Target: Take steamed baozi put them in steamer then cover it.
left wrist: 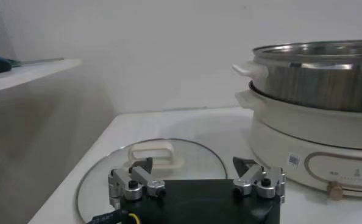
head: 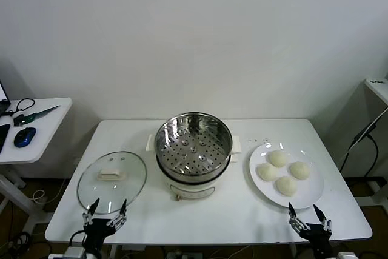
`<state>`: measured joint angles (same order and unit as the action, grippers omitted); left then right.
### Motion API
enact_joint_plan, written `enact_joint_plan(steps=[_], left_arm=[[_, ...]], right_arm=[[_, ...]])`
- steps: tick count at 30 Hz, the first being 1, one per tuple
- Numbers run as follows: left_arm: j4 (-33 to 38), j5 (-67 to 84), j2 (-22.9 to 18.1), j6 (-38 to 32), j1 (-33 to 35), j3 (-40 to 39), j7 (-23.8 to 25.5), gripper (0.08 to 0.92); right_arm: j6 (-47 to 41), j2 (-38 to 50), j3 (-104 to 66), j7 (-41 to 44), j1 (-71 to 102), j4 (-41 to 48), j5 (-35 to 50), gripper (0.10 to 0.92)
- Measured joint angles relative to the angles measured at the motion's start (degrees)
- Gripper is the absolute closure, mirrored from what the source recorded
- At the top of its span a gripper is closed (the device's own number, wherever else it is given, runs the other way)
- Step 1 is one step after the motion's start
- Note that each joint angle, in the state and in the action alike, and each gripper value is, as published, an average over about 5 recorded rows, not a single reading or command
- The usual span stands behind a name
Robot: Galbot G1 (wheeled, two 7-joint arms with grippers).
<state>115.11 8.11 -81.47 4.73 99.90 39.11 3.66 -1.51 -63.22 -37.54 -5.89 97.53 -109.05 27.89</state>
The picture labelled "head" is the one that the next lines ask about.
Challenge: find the cream electric cooker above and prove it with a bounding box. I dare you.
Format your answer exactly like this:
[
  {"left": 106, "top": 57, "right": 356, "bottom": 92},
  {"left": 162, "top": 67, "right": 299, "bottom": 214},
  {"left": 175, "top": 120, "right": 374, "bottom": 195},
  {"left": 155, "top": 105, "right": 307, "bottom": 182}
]
[{"left": 156, "top": 149, "right": 242, "bottom": 202}]

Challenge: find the white round plate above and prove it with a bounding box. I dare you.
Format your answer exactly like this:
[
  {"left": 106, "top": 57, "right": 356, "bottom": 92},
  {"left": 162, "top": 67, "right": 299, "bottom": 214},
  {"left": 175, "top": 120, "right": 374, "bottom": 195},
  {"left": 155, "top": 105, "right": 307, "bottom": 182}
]
[{"left": 249, "top": 141, "right": 325, "bottom": 210}]

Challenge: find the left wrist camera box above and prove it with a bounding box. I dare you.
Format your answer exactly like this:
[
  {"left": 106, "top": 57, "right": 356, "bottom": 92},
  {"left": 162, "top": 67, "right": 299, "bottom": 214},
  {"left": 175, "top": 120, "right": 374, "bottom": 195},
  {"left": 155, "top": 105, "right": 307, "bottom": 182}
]
[{"left": 48, "top": 246, "right": 88, "bottom": 259}]

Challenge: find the blue computer mouse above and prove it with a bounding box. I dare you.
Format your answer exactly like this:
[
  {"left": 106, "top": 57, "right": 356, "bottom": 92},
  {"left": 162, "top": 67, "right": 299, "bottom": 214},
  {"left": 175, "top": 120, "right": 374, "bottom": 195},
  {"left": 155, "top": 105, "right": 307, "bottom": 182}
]
[{"left": 13, "top": 127, "right": 37, "bottom": 148}]

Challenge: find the white steamed baozi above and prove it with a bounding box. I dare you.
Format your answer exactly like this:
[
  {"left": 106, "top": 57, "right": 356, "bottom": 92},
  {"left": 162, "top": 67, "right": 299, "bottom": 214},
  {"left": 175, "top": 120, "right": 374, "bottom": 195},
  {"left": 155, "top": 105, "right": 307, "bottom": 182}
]
[
  {"left": 289, "top": 161, "right": 310, "bottom": 180},
  {"left": 268, "top": 150, "right": 289, "bottom": 168},
  {"left": 256, "top": 163, "right": 278, "bottom": 182},
  {"left": 275, "top": 176, "right": 298, "bottom": 197}
]

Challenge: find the black cable with connector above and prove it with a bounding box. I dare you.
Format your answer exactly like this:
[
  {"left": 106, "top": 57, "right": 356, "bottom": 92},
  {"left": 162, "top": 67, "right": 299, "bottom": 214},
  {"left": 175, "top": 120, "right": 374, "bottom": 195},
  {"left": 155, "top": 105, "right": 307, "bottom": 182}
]
[{"left": 11, "top": 98, "right": 36, "bottom": 127}]

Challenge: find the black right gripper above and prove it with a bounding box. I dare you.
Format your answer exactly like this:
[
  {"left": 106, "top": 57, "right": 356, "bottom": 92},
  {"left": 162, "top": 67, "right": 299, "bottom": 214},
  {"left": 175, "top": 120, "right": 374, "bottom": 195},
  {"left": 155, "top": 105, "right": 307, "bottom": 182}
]
[{"left": 287, "top": 201, "right": 333, "bottom": 259}]

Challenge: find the black phone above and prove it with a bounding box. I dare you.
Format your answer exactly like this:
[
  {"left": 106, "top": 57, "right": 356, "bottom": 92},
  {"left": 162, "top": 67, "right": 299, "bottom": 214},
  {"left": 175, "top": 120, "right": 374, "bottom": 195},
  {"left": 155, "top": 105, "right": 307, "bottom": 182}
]
[{"left": 0, "top": 124, "right": 11, "bottom": 153}]

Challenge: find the white side shelf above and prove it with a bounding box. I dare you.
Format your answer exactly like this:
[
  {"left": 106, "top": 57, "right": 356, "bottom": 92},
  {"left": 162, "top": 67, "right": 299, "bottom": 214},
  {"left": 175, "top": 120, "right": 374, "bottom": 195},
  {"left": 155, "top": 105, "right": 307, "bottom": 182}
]
[{"left": 357, "top": 77, "right": 388, "bottom": 208}]

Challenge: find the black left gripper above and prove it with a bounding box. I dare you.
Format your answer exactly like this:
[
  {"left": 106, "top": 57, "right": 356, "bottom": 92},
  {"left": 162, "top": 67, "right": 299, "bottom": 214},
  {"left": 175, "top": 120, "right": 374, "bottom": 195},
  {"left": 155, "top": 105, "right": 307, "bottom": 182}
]
[{"left": 82, "top": 197, "right": 128, "bottom": 252}]

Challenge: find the stainless steel steamer basket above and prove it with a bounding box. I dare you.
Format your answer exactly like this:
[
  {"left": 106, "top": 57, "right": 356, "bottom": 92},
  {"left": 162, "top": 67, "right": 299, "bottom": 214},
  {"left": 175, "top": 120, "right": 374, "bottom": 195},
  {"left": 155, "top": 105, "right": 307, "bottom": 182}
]
[{"left": 146, "top": 112, "right": 244, "bottom": 183}]

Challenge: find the glass lid with cream handle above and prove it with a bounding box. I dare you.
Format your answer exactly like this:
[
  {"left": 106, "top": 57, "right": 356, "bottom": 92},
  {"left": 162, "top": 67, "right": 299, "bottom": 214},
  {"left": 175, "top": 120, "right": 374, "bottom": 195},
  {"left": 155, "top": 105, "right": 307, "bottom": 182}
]
[{"left": 76, "top": 150, "right": 148, "bottom": 214}]

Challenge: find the white side table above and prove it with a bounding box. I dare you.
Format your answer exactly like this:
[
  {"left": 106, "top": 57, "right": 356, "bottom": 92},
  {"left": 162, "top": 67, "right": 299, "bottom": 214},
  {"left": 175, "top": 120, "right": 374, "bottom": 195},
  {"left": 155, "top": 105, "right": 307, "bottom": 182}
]
[{"left": 0, "top": 97, "right": 73, "bottom": 220}]

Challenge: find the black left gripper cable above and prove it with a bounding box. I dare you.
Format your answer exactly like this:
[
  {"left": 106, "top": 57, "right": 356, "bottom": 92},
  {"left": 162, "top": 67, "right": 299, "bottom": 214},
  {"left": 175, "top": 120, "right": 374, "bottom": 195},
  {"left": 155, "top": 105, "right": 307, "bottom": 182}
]
[{"left": 69, "top": 230, "right": 89, "bottom": 247}]

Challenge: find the black power adapter cable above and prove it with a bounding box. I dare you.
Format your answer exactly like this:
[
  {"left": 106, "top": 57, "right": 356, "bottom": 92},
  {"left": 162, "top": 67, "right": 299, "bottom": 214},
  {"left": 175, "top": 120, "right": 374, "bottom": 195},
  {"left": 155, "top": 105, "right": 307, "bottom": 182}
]
[{"left": 338, "top": 121, "right": 380, "bottom": 178}]

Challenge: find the black laptop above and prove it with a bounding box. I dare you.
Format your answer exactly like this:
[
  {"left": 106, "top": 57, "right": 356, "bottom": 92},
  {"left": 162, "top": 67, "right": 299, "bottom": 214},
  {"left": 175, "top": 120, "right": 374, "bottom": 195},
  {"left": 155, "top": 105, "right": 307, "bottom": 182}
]
[{"left": 0, "top": 79, "right": 12, "bottom": 117}]

